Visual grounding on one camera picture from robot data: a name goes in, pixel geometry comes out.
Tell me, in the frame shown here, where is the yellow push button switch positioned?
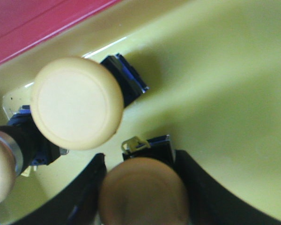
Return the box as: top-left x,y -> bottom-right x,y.
30,53 -> 149,151
97,135 -> 190,225
0,87 -> 69,203

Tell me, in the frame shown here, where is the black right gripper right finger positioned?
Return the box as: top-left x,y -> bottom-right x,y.
175,150 -> 281,225

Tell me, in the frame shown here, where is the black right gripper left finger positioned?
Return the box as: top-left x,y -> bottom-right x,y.
13,153 -> 107,225

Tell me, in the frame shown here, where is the red plastic bin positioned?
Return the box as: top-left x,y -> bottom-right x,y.
0,0 -> 118,65

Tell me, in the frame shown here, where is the yellow plastic bin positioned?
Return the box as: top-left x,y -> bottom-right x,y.
0,0 -> 281,225

